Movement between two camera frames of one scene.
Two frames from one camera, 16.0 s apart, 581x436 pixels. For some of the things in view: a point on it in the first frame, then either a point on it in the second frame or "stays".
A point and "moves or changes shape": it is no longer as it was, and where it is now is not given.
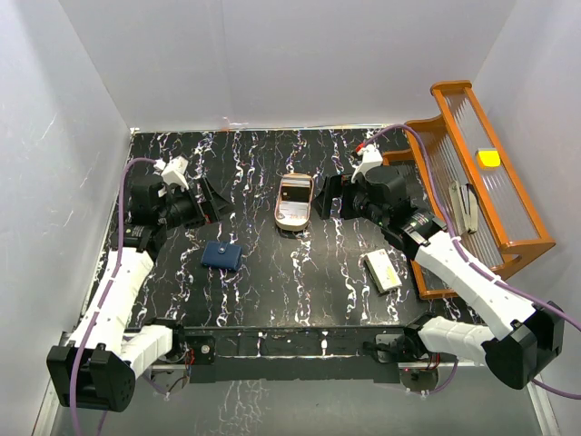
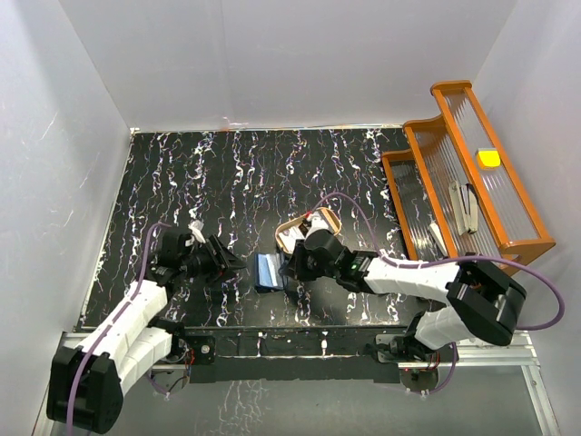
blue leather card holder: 222,254 moves or changes shape
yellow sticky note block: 489,156 stays
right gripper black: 334,188 -> 295,269
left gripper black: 205,212 -> 221,264
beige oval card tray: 294,201 -> 290,233
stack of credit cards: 295,188 -> 290,236
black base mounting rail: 239,354 stays
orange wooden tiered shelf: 467,181 stays
